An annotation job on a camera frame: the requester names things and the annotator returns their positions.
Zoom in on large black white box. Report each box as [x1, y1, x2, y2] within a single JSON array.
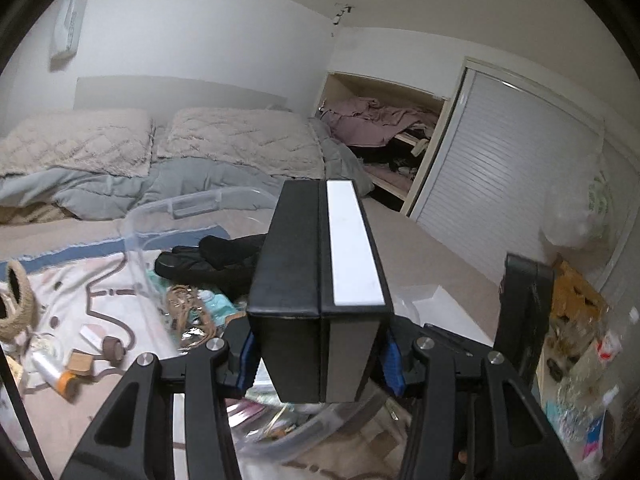
[[247, 180, 393, 403]]

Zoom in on wall cubby shelf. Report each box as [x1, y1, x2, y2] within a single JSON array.
[[317, 72, 452, 216]]

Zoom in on white hanging pouch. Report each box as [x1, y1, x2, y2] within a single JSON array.
[[49, 0, 88, 72]]

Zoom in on white louvered door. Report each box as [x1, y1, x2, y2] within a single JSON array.
[[410, 60, 639, 289]]

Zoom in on white flat small box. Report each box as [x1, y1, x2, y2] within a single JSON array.
[[79, 324, 106, 352]]

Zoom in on white plastic bag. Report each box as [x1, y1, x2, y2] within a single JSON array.
[[541, 154, 613, 250]]

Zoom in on clear roll with orange cap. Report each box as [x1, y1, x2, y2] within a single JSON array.
[[32, 350, 80, 402]]

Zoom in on grey blue duvet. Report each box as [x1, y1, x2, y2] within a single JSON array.
[[1, 118, 373, 224]]

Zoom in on black garment in bin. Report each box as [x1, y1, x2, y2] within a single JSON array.
[[154, 234, 266, 288]]

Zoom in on brown bandage roll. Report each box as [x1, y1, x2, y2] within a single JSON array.
[[101, 336, 126, 366]]

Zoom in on left beige pillow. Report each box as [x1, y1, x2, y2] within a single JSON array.
[[1, 108, 153, 177]]

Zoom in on white cardboard tray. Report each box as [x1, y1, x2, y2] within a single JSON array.
[[390, 284, 494, 347]]

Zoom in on pink clothes pile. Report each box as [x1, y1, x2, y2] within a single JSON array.
[[320, 96, 438, 148]]

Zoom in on right beige pillow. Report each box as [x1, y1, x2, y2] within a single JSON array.
[[157, 107, 324, 179]]

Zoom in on beige pillow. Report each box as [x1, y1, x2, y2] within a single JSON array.
[[1, 108, 153, 177], [157, 107, 324, 179]]

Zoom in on clear plastic storage bin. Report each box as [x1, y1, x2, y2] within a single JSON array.
[[125, 188, 378, 470]]

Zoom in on beige fuzzy earmuffs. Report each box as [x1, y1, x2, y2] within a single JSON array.
[[1, 260, 37, 342]]

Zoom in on cartoon bear blanket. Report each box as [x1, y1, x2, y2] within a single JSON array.
[[6, 250, 216, 478]]

